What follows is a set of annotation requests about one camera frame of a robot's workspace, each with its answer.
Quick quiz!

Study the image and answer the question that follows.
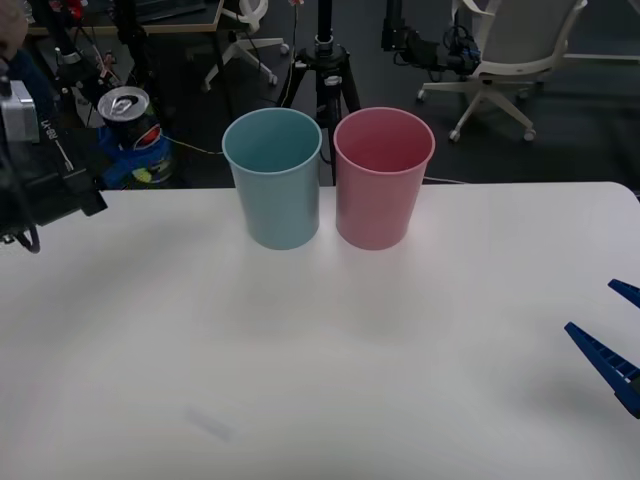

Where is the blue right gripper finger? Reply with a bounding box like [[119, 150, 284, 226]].
[[564, 321, 640, 419], [607, 278, 640, 308]]

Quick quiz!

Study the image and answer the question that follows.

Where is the pink plastic bin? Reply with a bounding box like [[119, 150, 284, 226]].
[[333, 106, 437, 252]]

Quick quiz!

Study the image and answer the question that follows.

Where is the white office chair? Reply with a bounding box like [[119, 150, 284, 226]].
[[416, 0, 590, 144], [201, 0, 292, 92]]

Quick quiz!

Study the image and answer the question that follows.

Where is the thin yellow cable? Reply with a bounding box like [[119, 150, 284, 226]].
[[160, 133, 226, 156]]

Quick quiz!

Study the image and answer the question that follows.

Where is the wooden edged desk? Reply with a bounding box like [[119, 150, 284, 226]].
[[27, 0, 226, 36]]

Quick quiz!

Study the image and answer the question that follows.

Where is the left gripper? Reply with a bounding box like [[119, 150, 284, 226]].
[[0, 112, 177, 240]]

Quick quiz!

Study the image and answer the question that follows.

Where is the black camera tripod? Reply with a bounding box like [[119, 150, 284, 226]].
[[276, 0, 362, 186]]

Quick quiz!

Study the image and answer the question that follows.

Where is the pale blue plastic bin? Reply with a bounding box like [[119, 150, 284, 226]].
[[221, 107, 323, 251]]

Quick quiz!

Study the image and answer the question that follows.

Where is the black stand pole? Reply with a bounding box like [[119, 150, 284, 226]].
[[115, 0, 162, 129]]

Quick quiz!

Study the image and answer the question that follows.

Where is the black device on stand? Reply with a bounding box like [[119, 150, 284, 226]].
[[381, 0, 482, 72]]

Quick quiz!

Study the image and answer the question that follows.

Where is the dark blue drink can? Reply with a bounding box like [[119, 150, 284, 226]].
[[97, 85, 169, 189]]

